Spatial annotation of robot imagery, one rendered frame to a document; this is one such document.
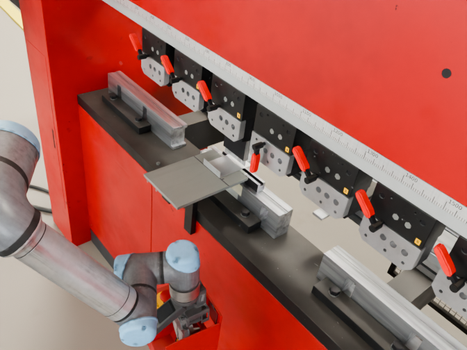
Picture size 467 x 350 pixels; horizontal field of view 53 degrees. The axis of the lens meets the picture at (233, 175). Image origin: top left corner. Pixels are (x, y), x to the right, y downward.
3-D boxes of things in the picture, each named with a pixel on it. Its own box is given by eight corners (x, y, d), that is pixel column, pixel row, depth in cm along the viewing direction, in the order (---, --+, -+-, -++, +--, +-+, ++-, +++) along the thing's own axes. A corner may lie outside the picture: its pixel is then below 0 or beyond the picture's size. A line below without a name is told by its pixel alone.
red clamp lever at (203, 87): (197, 80, 137) (210, 110, 137) (208, 78, 140) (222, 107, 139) (194, 82, 139) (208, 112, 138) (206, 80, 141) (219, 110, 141)
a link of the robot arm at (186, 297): (176, 298, 109) (162, 273, 114) (177, 310, 112) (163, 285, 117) (205, 285, 112) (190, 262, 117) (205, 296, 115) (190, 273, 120)
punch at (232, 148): (222, 151, 152) (225, 126, 147) (227, 149, 153) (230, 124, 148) (242, 167, 147) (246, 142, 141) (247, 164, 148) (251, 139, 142)
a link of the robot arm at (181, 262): (162, 237, 108) (199, 235, 109) (164, 269, 115) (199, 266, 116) (162, 264, 102) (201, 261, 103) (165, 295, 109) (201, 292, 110)
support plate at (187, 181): (143, 176, 141) (143, 173, 140) (212, 151, 156) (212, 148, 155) (177, 210, 131) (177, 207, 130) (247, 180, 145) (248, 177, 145)
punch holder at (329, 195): (297, 190, 125) (310, 138, 115) (318, 180, 129) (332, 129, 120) (340, 223, 116) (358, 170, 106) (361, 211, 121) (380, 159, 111)
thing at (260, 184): (217, 160, 156) (217, 152, 154) (224, 157, 157) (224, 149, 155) (256, 192, 144) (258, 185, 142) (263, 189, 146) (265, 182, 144)
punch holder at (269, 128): (248, 153, 136) (256, 103, 126) (269, 145, 141) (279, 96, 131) (283, 180, 128) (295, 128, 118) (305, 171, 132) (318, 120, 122)
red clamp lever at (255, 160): (247, 171, 133) (251, 143, 127) (258, 167, 135) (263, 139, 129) (251, 175, 132) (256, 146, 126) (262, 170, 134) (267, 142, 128)
